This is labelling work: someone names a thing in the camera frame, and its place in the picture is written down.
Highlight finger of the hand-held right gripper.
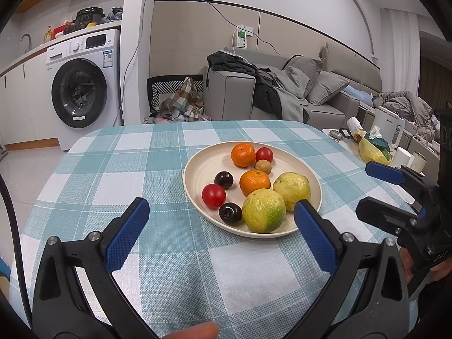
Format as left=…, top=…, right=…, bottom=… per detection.
left=355, top=198, right=424, bottom=241
left=365, top=161, right=435, bottom=216

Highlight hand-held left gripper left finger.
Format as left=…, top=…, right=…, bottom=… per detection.
left=32, top=198, right=159, bottom=339

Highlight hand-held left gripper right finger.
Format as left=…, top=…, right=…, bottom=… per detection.
left=293, top=199, right=410, bottom=339

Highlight green yellow round fruit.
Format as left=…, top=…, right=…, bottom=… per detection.
left=242, top=188, right=286, bottom=234

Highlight orange mandarin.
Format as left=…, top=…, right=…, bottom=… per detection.
left=231, top=143, right=256, bottom=168
left=239, top=169, right=271, bottom=196

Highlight dark purple plum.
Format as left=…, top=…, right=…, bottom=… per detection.
left=218, top=202, right=244, bottom=225
left=214, top=171, right=234, bottom=189

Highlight cream round plate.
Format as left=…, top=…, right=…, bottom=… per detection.
left=183, top=141, right=323, bottom=239

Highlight person's right hand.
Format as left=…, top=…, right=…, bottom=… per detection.
left=399, top=249, right=452, bottom=285

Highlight person's left hand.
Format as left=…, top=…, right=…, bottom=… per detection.
left=166, top=322, right=220, bottom=339

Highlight white cup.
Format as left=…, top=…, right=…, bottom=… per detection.
left=390, top=147, right=414, bottom=168
left=410, top=151, right=428, bottom=173

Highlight yellow plastic bag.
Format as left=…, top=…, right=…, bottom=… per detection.
left=358, top=136, right=393, bottom=166

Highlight green tissue pack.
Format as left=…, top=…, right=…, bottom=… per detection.
left=364, top=126, right=391, bottom=151

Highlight white electric kettle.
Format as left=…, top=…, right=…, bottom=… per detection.
left=372, top=108, right=407, bottom=149

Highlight white bottle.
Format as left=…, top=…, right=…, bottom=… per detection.
left=346, top=116, right=364, bottom=138

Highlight grey blanket pile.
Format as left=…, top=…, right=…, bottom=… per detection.
left=376, top=90, right=440, bottom=142

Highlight teal checked tablecloth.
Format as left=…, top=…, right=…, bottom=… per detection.
left=9, top=120, right=421, bottom=339

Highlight light blue sheet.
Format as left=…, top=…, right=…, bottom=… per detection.
left=341, top=85, right=375, bottom=108

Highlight grey pillow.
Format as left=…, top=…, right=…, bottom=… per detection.
left=307, top=71, right=350, bottom=106
left=282, top=56, right=325, bottom=99

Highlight brown curtain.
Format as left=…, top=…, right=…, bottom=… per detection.
left=418, top=32, right=452, bottom=110

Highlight grey clothing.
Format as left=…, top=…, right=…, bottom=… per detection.
left=254, top=64, right=311, bottom=123

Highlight white sheer curtain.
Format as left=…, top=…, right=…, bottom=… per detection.
left=388, top=9, right=421, bottom=99

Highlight white washing machine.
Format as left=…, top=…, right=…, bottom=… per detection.
left=45, top=28, right=123, bottom=151

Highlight black patterned laundry basket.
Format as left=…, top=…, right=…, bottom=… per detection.
left=146, top=75, right=205, bottom=121

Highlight plaid cloth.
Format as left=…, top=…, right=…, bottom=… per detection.
left=160, top=77, right=205, bottom=122

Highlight grey sofa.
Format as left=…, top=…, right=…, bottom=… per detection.
left=203, top=40, right=382, bottom=124

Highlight white lower cabinets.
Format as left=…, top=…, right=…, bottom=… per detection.
left=0, top=42, right=60, bottom=152

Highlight dark jacket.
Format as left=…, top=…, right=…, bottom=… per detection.
left=207, top=51, right=283, bottom=121

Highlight black cooker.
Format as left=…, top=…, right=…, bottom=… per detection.
left=75, top=7, right=105, bottom=28

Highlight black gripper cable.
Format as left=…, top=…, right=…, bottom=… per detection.
left=0, top=175, right=31, bottom=329

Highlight white green wall device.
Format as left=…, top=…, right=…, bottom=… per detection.
left=234, top=25, right=255, bottom=48

